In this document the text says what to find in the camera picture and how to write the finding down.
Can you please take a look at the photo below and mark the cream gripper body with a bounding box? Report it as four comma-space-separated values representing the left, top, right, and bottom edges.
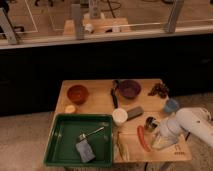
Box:
151, 119, 182, 150

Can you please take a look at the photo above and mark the red chili pepper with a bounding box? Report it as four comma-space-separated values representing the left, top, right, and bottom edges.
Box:
137, 125, 150, 152

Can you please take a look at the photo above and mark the purple bowl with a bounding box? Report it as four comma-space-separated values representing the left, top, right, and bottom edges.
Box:
118, 80, 141, 99

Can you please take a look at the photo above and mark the orange-brown bowl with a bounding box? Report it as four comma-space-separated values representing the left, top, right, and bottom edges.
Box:
67, 85, 89, 105

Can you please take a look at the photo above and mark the metal cup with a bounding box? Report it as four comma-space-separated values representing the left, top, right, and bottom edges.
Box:
145, 117, 158, 132

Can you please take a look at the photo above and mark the blue cup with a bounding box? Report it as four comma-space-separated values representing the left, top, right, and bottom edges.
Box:
163, 98, 180, 113

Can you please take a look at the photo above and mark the grey sponge block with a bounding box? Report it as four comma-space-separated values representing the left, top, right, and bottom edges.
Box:
127, 106, 144, 120

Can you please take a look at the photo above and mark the dark grape bunch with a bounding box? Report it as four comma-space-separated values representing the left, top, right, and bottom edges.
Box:
148, 83, 169, 99

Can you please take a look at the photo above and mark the white cup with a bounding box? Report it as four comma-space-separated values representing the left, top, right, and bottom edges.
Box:
112, 108, 128, 126

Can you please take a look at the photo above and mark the black spatula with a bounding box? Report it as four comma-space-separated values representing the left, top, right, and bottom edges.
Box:
110, 80, 119, 109

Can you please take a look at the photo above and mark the metal spoon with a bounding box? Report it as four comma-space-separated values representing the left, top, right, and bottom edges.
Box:
78, 127, 104, 141

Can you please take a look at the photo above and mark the grey-blue sponge in tray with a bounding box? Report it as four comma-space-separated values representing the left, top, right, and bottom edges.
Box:
76, 139, 95, 163

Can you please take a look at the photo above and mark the small yellow round item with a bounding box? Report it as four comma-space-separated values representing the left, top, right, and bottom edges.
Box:
64, 105, 76, 114

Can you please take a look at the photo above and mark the green plastic tray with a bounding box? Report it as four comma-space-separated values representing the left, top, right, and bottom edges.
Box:
44, 114, 113, 167

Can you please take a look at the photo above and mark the wooden board background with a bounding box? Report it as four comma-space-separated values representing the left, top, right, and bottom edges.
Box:
63, 18, 131, 35

